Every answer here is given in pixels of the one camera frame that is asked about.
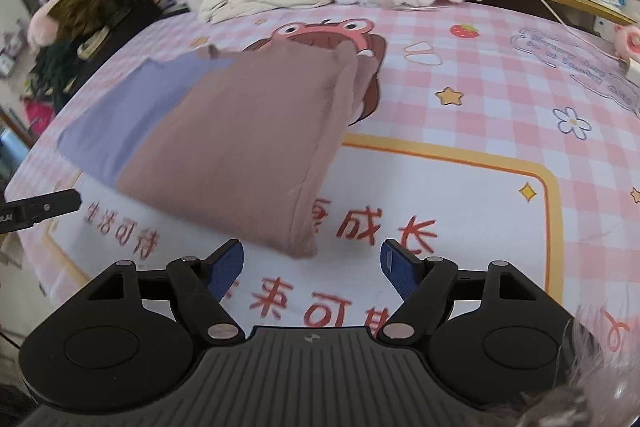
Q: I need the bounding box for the pink checked printed bed sheet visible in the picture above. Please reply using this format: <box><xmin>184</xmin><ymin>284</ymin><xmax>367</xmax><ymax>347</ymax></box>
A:
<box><xmin>5</xmin><ymin>0</ymin><xmax>640</xmax><ymax>358</ymax></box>

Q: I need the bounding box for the white strap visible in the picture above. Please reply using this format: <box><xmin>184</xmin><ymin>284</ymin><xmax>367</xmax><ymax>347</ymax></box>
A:
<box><xmin>76</xmin><ymin>26</ymin><xmax>110</xmax><ymax>58</ymax></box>

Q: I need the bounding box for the purple and brown sweater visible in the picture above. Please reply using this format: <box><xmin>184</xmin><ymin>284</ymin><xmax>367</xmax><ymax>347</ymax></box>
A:
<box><xmin>56</xmin><ymin>43</ymin><xmax>360</xmax><ymax>259</ymax></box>

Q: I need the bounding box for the small pink toy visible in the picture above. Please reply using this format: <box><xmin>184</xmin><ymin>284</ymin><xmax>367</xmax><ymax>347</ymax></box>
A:
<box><xmin>612</xmin><ymin>24</ymin><xmax>640</xmax><ymax>60</ymax></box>

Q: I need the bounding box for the black bag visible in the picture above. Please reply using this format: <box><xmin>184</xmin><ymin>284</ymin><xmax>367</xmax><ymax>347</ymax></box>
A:
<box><xmin>97</xmin><ymin>0</ymin><xmax>163</xmax><ymax>55</ymax></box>

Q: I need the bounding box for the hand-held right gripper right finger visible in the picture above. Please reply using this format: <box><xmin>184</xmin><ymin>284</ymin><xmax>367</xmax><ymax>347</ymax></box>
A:
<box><xmin>377</xmin><ymin>238</ymin><xmax>547</xmax><ymax>343</ymax></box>

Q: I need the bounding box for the dark green garment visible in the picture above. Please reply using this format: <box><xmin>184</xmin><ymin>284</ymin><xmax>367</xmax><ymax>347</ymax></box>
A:
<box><xmin>27</xmin><ymin>42</ymin><xmax>93</xmax><ymax>108</ymax></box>

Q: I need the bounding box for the fluffy pink sleeve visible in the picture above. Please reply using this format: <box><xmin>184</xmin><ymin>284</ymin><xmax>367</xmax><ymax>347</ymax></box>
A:
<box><xmin>515</xmin><ymin>304</ymin><xmax>640</xmax><ymax>427</ymax></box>

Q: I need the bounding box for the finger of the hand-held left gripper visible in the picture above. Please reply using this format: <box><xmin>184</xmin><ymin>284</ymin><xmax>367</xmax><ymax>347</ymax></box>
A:
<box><xmin>0</xmin><ymin>188</ymin><xmax>82</xmax><ymax>235</ymax></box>

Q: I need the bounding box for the pink fluffy plush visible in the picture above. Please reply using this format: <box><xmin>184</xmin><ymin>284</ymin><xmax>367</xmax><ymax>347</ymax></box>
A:
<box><xmin>26</xmin><ymin>3</ymin><xmax>60</xmax><ymax>48</ymax></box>

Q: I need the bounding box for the white cable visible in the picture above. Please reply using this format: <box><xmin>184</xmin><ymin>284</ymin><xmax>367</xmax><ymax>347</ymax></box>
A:
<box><xmin>517</xmin><ymin>0</ymin><xmax>640</xmax><ymax>80</ymax></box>

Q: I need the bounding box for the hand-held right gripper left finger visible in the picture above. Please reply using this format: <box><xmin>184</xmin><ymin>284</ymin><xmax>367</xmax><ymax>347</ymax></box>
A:
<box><xmin>75</xmin><ymin>239</ymin><xmax>246</xmax><ymax>343</ymax></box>

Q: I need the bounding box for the olive green garment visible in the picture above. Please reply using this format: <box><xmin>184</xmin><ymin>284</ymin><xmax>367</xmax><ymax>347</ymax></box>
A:
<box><xmin>47</xmin><ymin>0</ymin><xmax>151</xmax><ymax>42</ymax></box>

